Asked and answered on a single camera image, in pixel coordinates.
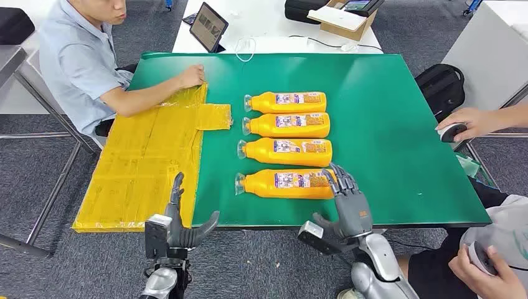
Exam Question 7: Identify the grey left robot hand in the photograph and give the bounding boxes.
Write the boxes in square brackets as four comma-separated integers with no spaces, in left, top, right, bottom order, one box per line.
[164,172,220,250]

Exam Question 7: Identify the person's left hand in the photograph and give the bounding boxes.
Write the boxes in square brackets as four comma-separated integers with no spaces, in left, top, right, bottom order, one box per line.
[448,245,528,299]

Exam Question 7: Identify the person's right hand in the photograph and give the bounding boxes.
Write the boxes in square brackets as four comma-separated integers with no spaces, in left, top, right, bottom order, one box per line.
[435,107,496,143]
[177,64,206,90]

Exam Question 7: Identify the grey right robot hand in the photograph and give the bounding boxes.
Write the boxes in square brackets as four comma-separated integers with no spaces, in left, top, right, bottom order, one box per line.
[312,162,374,241]

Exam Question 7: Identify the white handheld controller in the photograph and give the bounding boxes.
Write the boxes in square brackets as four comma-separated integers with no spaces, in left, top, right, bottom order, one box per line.
[467,241,499,277]
[436,123,468,144]

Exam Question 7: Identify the orange detergent bottle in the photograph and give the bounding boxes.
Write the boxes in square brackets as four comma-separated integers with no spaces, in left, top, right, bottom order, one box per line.
[234,168,337,201]
[243,91,328,115]
[237,137,333,168]
[242,112,331,139]

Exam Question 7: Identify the black backpack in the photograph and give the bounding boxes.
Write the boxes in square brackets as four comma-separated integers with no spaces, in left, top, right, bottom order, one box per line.
[414,64,466,123]

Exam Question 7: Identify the black tablet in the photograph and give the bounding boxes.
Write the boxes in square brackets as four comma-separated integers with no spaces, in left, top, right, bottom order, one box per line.
[189,2,229,54]

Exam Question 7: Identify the person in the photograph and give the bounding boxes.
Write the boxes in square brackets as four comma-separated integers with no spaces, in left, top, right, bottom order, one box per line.
[406,103,528,299]
[38,0,206,138]

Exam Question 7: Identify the grey table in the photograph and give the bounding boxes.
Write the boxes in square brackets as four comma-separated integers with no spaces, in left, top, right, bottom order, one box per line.
[441,0,528,151]

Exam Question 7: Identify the yellow plastic-wrapped board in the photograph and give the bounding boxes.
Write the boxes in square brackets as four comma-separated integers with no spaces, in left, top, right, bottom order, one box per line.
[72,82,234,234]

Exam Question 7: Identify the white table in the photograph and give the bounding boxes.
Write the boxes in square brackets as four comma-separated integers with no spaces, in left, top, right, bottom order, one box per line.
[172,0,384,54]

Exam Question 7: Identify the black case bag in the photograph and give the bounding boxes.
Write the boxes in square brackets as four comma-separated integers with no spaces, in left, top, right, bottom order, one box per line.
[285,0,331,25]

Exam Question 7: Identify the white flat box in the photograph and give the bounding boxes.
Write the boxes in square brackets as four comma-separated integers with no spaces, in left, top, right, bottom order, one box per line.
[307,6,368,32]

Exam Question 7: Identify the black screen device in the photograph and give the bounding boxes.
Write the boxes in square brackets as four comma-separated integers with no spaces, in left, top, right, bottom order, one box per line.
[340,0,385,17]

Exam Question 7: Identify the cardboard box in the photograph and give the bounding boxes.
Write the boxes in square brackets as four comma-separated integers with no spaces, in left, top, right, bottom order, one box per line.
[319,0,378,42]

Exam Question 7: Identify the white desk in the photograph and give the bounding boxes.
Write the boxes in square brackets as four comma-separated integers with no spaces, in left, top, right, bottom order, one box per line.
[0,0,67,115]

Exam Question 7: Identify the black cushion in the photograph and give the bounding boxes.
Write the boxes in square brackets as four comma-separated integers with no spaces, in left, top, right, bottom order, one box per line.
[0,7,36,45]

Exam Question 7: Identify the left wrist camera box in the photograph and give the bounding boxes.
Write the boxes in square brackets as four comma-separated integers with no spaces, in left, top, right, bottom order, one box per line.
[144,214,173,260]

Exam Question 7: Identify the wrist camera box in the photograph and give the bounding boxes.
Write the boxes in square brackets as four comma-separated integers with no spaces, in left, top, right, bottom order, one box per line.
[298,221,351,256]
[144,214,173,260]

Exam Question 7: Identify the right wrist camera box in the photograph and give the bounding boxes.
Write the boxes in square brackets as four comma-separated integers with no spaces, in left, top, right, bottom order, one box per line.
[298,221,351,256]

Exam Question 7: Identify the white cable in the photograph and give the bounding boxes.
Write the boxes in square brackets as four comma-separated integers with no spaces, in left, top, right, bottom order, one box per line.
[234,37,257,63]

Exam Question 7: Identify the blue metal frame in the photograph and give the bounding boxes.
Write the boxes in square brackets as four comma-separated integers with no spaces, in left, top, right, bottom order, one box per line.
[461,0,483,17]

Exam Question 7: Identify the black cable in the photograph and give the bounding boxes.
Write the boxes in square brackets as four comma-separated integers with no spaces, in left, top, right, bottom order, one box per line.
[288,35,384,52]

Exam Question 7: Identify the steel frame table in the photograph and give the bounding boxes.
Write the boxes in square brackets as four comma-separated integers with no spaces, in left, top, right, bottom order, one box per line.
[0,44,98,260]

